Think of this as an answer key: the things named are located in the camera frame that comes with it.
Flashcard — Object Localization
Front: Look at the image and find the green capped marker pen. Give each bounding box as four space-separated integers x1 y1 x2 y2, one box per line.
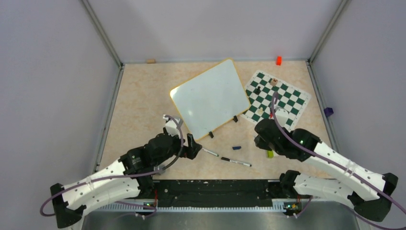
202 148 220 157

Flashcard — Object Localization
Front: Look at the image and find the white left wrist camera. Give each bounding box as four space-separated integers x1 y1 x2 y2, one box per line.
163 115 183 136

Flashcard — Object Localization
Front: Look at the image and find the yellow framed whiteboard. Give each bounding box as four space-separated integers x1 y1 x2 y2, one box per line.
169 58 251 140

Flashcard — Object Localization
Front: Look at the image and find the black capped marker pen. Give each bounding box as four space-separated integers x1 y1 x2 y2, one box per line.
220 157 252 167

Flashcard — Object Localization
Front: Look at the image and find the purple small object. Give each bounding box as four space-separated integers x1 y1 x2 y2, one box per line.
323 107 334 117

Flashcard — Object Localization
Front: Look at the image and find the brown white chess piece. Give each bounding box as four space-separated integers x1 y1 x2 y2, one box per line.
270 78 278 86

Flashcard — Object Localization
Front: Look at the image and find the black chess piece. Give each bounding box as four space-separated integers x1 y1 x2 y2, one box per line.
254 86 261 94

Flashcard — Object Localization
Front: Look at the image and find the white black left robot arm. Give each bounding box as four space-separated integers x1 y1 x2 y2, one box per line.
50 131 202 229

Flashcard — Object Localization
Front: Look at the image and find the green white toy brick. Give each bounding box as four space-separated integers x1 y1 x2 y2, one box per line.
267 150 274 159

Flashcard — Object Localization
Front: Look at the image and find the green white chess mat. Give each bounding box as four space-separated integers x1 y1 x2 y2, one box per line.
241 70 311 131

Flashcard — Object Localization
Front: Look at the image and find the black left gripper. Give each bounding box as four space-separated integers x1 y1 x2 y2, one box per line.
153 127 202 167

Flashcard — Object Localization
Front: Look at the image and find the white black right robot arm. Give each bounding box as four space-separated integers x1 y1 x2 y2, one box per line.
254 119 398 222

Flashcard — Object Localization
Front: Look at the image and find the orange red small block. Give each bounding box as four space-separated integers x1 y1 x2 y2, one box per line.
276 56 282 66

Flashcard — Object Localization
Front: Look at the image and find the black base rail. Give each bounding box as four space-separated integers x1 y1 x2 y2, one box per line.
149 179 287 208

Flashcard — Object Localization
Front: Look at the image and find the small wooden block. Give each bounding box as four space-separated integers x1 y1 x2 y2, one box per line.
146 59 156 64

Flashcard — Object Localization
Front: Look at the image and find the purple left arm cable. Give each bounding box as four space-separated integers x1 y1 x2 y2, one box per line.
39 115 185 218

